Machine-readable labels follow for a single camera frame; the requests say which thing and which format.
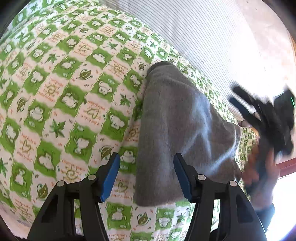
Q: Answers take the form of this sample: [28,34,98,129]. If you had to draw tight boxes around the grey fleece pants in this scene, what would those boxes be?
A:
[133,61,241,207]

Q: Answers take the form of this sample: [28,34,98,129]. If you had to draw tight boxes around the person's right hand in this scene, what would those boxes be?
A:
[242,145,280,211]

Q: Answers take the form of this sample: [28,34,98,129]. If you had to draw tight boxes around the white striped pillow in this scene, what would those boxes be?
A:
[99,0,296,121]

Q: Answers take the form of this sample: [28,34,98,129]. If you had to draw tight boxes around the green frog patterned bedsheet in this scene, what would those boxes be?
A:
[0,0,261,241]

